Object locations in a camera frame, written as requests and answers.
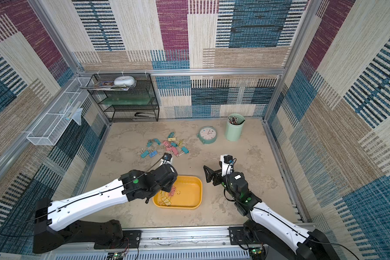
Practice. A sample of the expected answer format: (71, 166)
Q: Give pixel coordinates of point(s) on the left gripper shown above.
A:
(168, 187)

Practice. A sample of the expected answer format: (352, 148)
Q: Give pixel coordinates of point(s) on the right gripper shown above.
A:
(218, 177)

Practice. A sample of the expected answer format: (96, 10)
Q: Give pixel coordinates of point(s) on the yellow plastic storage box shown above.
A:
(188, 195)

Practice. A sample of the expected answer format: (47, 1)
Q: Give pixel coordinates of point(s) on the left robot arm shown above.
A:
(61, 222)

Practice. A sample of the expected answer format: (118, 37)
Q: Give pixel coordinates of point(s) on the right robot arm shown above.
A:
(268, 227)

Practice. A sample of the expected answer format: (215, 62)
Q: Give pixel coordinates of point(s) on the mint green alarm clock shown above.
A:
(207, 135)

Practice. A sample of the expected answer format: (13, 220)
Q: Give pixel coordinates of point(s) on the mint green pen holder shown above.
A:
(233, 132)

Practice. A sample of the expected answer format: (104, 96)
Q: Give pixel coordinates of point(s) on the pens in holder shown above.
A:
(233, 120)

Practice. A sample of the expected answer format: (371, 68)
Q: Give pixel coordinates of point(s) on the green tray on shelf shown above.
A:
(126, 100)

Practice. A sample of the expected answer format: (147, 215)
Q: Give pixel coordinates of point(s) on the light blue cloth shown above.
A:
(77, 116)

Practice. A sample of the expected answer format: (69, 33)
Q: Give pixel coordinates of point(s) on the magazines on shelf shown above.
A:
(105, 86)

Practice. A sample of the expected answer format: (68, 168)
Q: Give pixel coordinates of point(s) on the white round device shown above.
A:
(127, 81)

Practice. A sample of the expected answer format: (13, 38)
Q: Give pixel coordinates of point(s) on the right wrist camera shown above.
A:
(227, 164)

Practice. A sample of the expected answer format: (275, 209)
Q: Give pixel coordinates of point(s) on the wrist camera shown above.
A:
(166, 159)
(227, 164)

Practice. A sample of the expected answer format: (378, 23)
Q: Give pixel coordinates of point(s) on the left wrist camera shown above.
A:
(166, 159)

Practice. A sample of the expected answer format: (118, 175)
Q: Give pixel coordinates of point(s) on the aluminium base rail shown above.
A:
(219, 242)

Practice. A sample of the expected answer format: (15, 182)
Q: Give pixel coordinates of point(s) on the black wire mesh shelf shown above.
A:
(127, 113)

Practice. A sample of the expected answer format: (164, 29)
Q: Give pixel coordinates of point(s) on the white wire mesh basket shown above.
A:
(51, 126)

